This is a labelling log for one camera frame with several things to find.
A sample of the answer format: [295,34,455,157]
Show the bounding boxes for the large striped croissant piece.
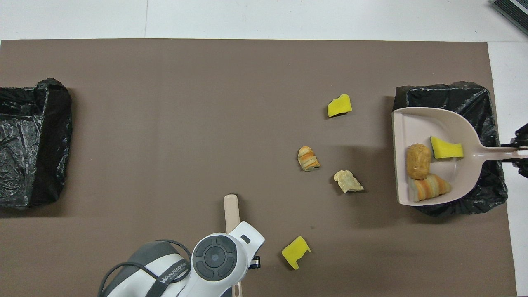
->
[408,173,451,203]

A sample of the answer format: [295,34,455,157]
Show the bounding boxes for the brown table mat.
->
[0,39,518,297]

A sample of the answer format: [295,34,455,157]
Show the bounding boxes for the beige plastic dustpan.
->
[392,107,528,206]

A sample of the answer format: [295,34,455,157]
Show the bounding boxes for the beige hand brush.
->
[224,194,244,297]

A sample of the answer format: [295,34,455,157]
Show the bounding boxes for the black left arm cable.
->
[98,239,193,297]

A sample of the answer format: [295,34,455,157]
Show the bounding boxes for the brown bread roll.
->
[406,143,432,180]

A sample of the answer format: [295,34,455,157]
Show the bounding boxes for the black ribbed object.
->
[491,0,528,35]

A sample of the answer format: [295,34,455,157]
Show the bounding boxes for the pale cracker piece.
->
[333,170,364,193]

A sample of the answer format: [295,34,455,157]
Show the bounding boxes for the jagged yellow sponge piece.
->
[327,94,353,118]

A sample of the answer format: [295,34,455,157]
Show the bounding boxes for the notched yellow sponge piece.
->
[281,236,311,270]

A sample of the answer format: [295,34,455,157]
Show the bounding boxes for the wedge yellow sponge piece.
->
[430,136,464,160]

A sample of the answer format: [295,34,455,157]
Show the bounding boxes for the bin lined with black bag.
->
[392,81,509,217]
[0,78,73,208]

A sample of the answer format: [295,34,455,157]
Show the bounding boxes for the small striped croissant piece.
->
[297,146,321,172]

